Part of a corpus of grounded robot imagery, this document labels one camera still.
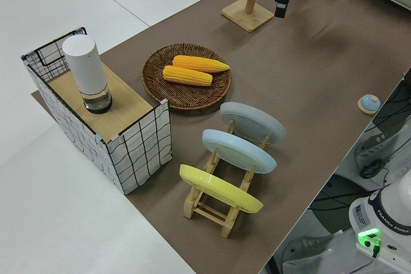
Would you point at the brown table mat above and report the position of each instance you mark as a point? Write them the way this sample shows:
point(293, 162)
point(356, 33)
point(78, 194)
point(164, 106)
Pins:
point(305, 78)

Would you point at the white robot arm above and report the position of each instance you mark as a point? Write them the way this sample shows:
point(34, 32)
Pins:
point(391, 216)

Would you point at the yellow plate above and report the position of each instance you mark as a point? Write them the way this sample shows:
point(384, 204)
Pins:
point(218, 190)

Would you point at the light blue plate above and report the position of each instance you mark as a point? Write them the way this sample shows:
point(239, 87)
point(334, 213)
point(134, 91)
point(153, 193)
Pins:
point(237, 152)

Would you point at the brown wicker basket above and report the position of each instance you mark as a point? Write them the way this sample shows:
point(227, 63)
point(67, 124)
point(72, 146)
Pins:
point(186, 94)

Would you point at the white cylinder bottle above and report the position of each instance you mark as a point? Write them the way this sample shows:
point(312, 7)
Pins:
point(85, 65)

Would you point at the white grid storage box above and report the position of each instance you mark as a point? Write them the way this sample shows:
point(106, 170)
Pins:
point(141, 158)

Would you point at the blue call bell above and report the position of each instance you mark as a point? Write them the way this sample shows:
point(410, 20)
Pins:
point(369, 102)

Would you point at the yellow corn cob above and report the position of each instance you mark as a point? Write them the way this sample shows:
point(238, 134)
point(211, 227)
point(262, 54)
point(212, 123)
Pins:
point(199, 63)
point(186, 75)

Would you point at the wooden plate rack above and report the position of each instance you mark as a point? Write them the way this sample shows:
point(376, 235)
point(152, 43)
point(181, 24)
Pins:
point(192, 205)

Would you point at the grey plate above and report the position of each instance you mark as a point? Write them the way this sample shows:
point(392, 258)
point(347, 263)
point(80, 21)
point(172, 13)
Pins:
point(250, 120)

